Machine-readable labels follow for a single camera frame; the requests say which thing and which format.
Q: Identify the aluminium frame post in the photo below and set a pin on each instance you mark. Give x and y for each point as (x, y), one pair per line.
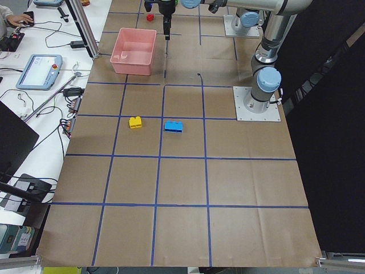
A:
(78, 14)

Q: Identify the black monitor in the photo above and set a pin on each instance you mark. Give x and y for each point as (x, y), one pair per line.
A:
(17, 140)

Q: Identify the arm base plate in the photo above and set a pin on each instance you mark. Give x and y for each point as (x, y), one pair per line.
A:
(234, 28)
(250, 110)

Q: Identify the black monitor stand base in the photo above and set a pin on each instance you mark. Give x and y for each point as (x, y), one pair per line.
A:
(38, 188)

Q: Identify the metal rod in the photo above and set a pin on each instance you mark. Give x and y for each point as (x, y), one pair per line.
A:
(61, 88)

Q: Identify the pink plastic box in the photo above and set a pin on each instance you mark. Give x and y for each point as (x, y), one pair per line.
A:
(134, 51)

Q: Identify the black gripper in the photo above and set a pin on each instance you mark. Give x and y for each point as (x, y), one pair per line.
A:
(165, 8)

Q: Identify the black power adapter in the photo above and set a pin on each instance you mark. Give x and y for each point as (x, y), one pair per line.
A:
(77, 44)

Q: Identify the usb hub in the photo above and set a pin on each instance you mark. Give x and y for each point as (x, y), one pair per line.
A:
(74, 105)
(68, 125)

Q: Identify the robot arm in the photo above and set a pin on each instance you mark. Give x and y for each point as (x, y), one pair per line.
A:
(267, 78)
(243, 24)

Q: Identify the person hand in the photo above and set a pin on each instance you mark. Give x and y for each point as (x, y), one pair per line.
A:
(19, 20)

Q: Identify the blue teach pendant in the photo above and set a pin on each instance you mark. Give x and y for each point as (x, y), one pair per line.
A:
(40, 73)
(48, 3)

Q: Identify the yellow toy block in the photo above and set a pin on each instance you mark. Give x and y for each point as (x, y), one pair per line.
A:
(135, 122)

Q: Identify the blue toy block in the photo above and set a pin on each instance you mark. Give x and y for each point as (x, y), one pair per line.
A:
(173, 126)

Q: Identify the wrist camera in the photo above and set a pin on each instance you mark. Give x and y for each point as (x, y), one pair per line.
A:
(148, 5)

